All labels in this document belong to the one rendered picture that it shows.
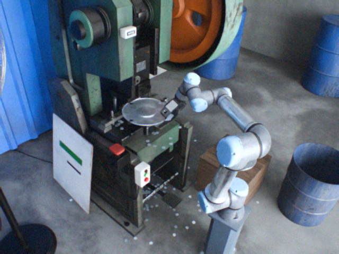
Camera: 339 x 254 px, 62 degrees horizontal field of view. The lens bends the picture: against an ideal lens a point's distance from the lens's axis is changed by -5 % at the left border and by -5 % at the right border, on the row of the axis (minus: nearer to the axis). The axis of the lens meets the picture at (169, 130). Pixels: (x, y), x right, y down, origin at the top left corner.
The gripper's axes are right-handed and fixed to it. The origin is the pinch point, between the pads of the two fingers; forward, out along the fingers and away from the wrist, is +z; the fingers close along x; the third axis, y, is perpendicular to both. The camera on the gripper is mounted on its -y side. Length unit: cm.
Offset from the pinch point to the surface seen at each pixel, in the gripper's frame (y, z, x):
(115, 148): -34.2, 5.6, 3.7
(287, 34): 331, 48, 14
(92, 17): -28, -45, 45
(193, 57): 32.7, -21.2, 16.5
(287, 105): 207, 62, -54
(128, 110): -6.4, 10.8, 20.2
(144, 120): -8.0, 5.0, 7.7
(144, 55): 3.3, -21.7, 31.0
